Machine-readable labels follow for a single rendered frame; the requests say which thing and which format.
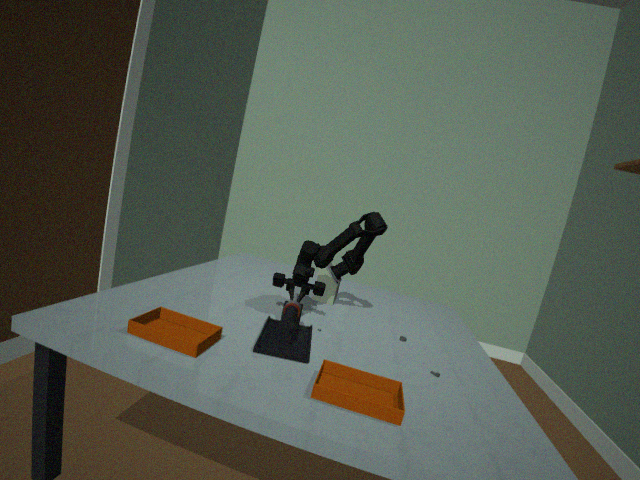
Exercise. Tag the orange shallow tray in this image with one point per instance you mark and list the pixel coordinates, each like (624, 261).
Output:
(361, 392)
(175, 331)

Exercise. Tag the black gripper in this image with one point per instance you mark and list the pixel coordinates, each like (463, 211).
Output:
(279, 280)

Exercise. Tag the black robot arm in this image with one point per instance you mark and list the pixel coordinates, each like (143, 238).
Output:
(352, 260)

